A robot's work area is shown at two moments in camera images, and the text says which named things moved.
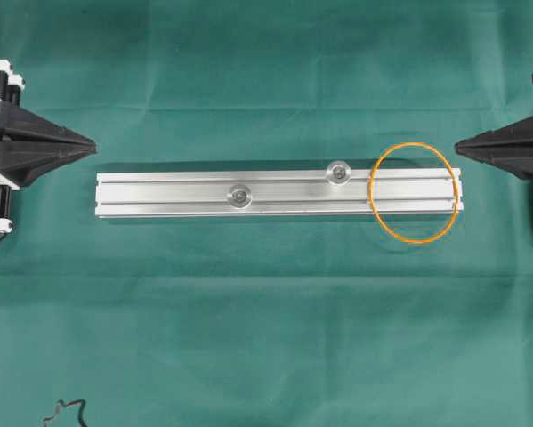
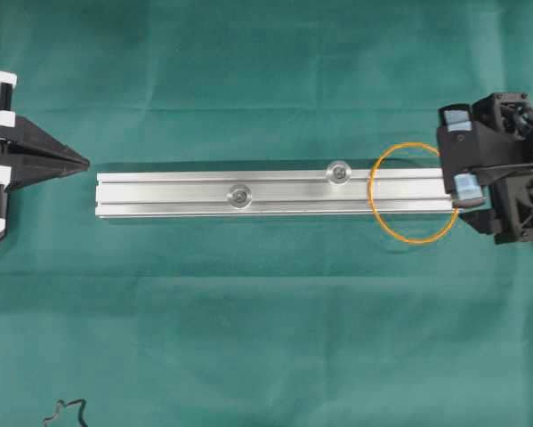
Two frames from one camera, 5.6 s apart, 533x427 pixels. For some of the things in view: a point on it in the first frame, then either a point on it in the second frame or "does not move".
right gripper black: x=523 y=148 -> x=495 y=157
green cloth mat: x=416 y=320 does not move
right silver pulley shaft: x=338 y=172 does not move
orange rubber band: x=458 y=191 does not move
